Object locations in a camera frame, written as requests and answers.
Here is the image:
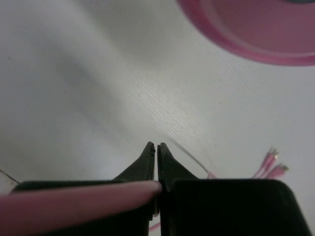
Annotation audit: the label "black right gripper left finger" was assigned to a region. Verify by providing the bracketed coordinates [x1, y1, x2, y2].
[11, 142, 158, 236]

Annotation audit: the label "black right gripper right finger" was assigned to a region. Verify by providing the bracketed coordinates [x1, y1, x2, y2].
[157, 143, 311, 236]

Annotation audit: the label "pink headphones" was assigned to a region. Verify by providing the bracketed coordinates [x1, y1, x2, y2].
[177, 0, 315, 66]

